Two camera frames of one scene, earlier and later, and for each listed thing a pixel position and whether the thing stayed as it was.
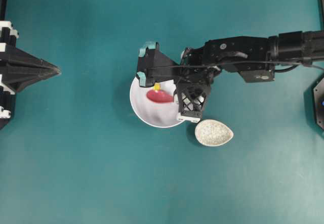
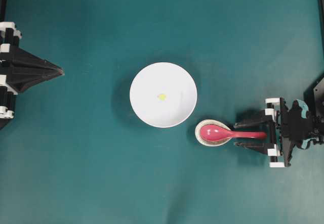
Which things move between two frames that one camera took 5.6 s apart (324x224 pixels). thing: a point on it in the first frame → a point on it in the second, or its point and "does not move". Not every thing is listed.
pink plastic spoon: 158,96 → 216,133
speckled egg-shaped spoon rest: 212,133 does not move
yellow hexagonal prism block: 157,86 → 162,97
